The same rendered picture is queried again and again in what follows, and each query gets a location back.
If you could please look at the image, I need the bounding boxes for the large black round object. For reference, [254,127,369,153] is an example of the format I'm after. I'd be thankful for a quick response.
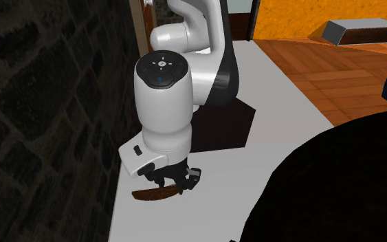
[239,108,387,242]

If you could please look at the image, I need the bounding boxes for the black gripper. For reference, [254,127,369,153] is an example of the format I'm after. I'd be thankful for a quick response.
[148,157,202,195]

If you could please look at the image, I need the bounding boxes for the grey box with brown front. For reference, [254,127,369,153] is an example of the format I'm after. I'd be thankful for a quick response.
[321,18,387,47]

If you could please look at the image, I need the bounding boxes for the dark robot stand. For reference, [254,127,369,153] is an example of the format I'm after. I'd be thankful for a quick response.
[190,98,256,153]

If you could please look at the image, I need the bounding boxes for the brown curved wooden dish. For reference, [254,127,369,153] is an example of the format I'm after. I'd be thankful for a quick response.
[131,183,181,202]

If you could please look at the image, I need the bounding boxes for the dark framed glass door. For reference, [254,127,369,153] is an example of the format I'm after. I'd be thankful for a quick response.
[227,0,262,42]

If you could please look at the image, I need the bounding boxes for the brown wooden door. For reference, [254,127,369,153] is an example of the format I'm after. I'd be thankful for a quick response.
[128,0,158,58]

